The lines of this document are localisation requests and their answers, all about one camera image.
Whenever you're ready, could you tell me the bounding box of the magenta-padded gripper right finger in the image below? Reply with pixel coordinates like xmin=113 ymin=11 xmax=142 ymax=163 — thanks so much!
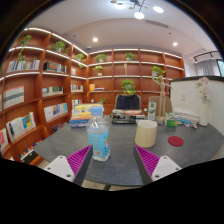
xmin=133 ymin=144 xmax=183 ymax=186

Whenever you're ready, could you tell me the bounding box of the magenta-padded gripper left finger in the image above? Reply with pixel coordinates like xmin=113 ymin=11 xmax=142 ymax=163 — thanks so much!
xmin=43 ymin=144 xmax=95 ymax=187

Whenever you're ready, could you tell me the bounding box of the clear blue-capped water bottle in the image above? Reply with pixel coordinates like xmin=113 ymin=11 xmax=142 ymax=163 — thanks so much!
xmin=86 ymin=105 xmax=111 ymax=162

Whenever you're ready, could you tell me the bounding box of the flat round red coaster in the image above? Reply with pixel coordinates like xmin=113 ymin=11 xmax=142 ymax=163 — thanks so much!
xmin=167 ymin=135 xmax=185 ymax=147

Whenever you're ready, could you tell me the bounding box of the cream cup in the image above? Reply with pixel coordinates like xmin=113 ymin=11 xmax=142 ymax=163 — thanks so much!
xmin=134 ymin=119 xmax=158 ymax=149

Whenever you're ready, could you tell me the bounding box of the stack of colourful books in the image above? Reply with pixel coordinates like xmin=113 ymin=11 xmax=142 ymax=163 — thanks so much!
xmin=69 ymin=103 xmax=104 ymax=129

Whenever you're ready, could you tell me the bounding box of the tall green-white carton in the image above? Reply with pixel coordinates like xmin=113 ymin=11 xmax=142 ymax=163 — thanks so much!
xmin=147 ymin=101 xmax=157 ymax=121

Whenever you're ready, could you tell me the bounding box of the brown chair back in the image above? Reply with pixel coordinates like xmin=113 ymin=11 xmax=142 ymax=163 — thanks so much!
xmin=147 ymin=95 xmax=173 ymax=118

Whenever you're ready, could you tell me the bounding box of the stack of dark books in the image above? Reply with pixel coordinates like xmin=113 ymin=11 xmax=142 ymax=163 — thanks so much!
xmin=109 ymin=108 xmax=146 ymax=126

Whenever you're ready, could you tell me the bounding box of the dark office chair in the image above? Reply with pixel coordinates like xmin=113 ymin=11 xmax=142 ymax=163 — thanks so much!
xmin=113 ymin=93 xmax=143 ymax=112

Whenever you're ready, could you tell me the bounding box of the wooden shelf unit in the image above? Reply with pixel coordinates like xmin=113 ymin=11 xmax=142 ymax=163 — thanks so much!
xmin=0 ymin=26 xmax=186 ymax=168

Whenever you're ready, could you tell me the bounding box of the grey curtain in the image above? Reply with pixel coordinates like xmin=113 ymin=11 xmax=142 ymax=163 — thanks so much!
xmin=195 ymin=59 xmax=221 ymax=77

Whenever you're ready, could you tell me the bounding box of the window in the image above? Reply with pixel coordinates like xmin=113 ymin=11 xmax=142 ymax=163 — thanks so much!
xmin=217 ymin=59 xmax=224 ymax=77

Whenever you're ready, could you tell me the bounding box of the ceiling air vent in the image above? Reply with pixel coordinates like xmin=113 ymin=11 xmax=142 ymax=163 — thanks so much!
xmin=144 ymin=19 xmax=169 ymax=29

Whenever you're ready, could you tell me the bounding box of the ceiling lamp with round bulbs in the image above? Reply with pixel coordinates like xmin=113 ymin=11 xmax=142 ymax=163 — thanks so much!
xmin=110 ymin=0 xmax=165 ymax=20

